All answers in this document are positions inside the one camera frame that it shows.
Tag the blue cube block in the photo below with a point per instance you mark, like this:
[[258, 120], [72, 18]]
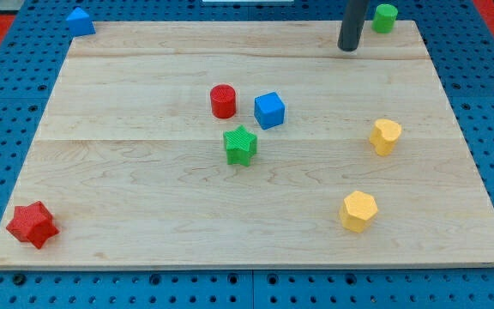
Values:
[[269, 110]]

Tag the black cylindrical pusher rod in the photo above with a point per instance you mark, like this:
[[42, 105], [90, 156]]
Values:
[[352, 25]]

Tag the green cylinder block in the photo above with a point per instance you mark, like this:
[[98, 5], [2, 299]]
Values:
[[384, 18]]

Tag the red star block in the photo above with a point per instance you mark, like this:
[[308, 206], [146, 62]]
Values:
[[33, 224]]

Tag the blue triangle block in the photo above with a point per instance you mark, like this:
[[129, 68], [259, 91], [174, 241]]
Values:
[[79, 23]]

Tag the yellow heart block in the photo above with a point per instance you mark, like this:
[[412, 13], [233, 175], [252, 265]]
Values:
[[384, 136]]

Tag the light wooden board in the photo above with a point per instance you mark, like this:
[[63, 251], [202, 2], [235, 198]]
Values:
[[130, 160]]

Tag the yellow hexagon block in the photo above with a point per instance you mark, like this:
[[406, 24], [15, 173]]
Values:
[[358, 211]]

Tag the green star block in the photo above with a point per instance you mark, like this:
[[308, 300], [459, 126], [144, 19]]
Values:
[[240, 146]]

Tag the red cylinder block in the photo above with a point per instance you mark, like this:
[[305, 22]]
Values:
[[223, 101]]

